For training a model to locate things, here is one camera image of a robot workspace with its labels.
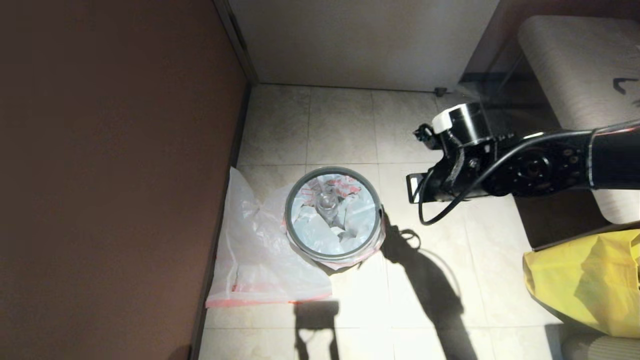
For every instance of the white paper cup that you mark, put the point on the white paper cup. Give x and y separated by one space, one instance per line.
342 234

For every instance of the white door panel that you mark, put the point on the white door panel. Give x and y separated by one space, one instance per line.
360 45

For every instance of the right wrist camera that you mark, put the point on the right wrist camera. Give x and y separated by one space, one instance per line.
425 136

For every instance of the beige wood-grain table top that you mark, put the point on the beige wood-grain table top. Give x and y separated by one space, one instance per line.
575 65

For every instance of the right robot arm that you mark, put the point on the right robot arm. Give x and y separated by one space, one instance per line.
530 170

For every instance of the yellow plastic bag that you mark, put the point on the yellow plastic bag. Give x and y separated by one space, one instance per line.
575 280

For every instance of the white plastic bag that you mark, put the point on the white plastic bag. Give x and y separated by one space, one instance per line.
320 235
260 250

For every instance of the dark door frame post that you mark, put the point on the dark door frame post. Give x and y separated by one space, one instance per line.
235 30

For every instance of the black metal table frame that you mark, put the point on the black metal table frame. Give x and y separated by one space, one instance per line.
506 79

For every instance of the clear plastic bottle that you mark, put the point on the clear plastic bottle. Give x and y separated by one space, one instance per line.
327 205

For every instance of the small black door stop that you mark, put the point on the small black door stop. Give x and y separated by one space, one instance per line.
440 92

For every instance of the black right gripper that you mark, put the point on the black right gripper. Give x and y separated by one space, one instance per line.
460 172

